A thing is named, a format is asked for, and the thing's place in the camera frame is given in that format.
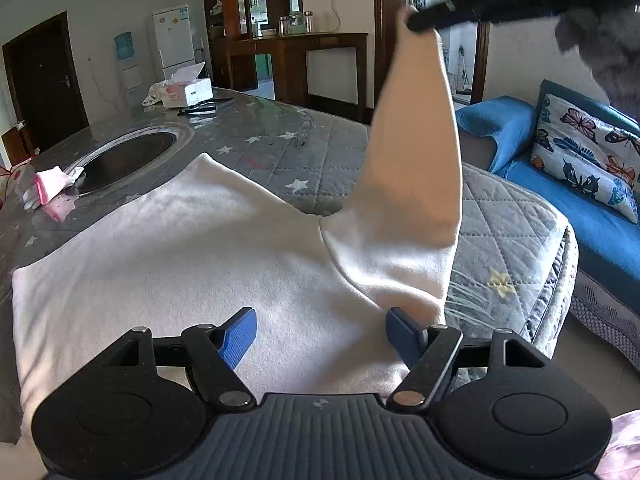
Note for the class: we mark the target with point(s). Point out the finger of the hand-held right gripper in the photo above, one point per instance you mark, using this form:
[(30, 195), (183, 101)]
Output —
[(432, 16)]

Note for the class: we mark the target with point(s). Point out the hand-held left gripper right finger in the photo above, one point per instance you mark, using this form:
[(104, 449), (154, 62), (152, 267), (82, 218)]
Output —
[(402, 335)]

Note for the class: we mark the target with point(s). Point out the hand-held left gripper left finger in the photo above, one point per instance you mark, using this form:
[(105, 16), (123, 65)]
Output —
[(240, 335)]

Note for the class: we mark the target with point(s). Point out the cream sweatshirt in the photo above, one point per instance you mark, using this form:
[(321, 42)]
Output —
[(175, 260)]

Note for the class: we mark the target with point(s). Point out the white stick vacuum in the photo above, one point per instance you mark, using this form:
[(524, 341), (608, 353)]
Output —
[(465, 67)]

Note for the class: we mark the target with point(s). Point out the glass jar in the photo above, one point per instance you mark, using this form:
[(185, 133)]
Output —
[(307, 21), (284, 25)]

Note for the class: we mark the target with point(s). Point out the wooden console table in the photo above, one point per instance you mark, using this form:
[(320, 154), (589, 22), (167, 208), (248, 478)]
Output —
[(295, 45)]

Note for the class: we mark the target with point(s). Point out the butterfly print pillow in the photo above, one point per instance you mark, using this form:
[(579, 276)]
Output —
[(585, 152)]

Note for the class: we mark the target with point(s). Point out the grey star quilted table cover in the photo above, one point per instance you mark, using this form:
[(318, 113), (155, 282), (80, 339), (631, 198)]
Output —
[(300, 160)]

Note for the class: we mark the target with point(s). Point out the wooden display shelf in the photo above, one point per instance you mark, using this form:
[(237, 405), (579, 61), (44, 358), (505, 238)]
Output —
[(230, 5)]

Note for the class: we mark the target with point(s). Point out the round recessed cooktop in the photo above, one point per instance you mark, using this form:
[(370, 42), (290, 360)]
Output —
[(135, 152)]

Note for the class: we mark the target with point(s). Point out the blue sofa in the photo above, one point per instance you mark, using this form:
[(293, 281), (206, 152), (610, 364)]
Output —
[(590, 232)]

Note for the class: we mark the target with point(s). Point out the pink and white glove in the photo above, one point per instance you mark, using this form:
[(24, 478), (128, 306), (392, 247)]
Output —
[(52, 185)]

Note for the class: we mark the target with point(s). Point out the person's pink floral clothing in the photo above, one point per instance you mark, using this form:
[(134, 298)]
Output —
[(622, 450)]

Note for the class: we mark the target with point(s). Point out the white tissue box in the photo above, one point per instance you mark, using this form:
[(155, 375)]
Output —
[(187, 90)]

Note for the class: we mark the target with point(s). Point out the floral cloth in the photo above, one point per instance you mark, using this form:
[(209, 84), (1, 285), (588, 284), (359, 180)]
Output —
[(152, 95)]

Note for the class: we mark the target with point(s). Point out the white refrigerator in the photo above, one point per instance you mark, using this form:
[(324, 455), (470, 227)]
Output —
[(175, 42)]

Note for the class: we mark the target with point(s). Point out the white water dispenser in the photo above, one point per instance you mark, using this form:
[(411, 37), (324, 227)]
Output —
[(132, 80)]

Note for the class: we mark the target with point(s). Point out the small wooden cabinet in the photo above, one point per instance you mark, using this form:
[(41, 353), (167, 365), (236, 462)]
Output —
[(15, 142)]

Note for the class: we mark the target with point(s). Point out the blue water bottle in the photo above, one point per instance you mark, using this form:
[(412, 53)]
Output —
[(125, 46)]

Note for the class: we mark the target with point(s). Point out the dark entrance door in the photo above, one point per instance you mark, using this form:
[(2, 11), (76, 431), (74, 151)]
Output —
[(42, 85)]

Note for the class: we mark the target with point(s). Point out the wooden door frame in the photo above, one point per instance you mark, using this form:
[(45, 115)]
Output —
[(389, 35)]

